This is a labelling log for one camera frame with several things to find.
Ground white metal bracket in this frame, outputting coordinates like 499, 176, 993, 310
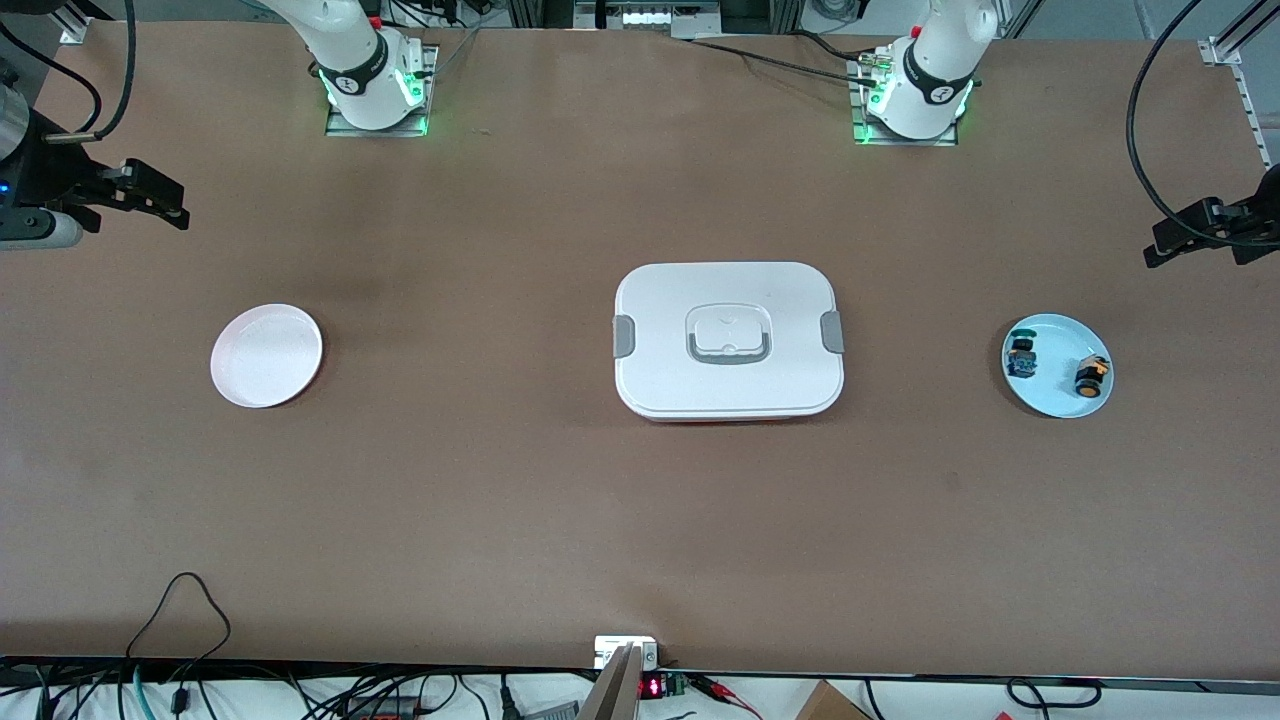
594, 636, 659, 671

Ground brown cardboard box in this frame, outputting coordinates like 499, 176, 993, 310
795, 680, 871, 720

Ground pink round plate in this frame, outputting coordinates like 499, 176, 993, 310
210, 303, 324, 409

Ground thin black looped cable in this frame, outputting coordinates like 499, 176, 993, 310
125, 572, 233, 681

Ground aluminium rail with perforated strip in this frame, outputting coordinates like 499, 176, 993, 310
1198, 0, 1280, 171

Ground black cable to arm base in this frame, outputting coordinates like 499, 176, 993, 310
685, 32, 881, 86

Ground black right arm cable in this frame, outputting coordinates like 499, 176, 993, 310
0, 0, 137, 144

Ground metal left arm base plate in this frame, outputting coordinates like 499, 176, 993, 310
848, 50, 961, 148

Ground aluminium frame corner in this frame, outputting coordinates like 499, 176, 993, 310
40, 0, 111, 46

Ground black cable coil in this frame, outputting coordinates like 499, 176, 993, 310
1005, 678, 1103, 717

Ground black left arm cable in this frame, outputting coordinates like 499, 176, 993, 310
1126, 0, 1280, 246

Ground aluminium profile bar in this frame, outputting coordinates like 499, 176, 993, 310
575, 643, 646, 720

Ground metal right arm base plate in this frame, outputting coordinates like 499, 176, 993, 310
324, 45, 439, 138

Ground red clip wires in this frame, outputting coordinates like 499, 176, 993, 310
690, 675, 763, 720

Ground light blue round plate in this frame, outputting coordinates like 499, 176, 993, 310
1001, 313, 1115, 419

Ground silver metal bracket with lights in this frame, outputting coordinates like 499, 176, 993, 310
575, 0, 723, 41

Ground white lunch box grey clips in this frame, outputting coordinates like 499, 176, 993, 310
612, 262, 846, 423

